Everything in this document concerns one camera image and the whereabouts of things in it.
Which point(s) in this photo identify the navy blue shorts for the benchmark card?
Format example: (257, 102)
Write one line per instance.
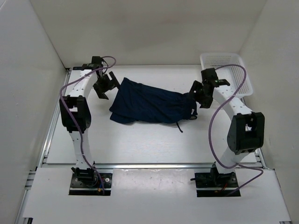
(138, 102)

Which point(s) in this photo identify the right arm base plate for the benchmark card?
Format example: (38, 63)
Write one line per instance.
(209, 185)

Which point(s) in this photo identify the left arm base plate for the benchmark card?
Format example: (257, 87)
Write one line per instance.
(85, 182)

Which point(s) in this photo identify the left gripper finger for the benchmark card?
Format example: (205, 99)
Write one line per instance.
(113, 82)
(100, 94)

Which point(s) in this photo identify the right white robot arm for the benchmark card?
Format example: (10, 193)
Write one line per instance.
(246, 131)

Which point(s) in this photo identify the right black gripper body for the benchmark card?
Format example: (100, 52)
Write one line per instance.
(204, 99)

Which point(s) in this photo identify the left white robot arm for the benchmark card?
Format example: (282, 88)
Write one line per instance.
(76, 116)

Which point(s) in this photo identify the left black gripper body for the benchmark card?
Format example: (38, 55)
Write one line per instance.
(103, 83)

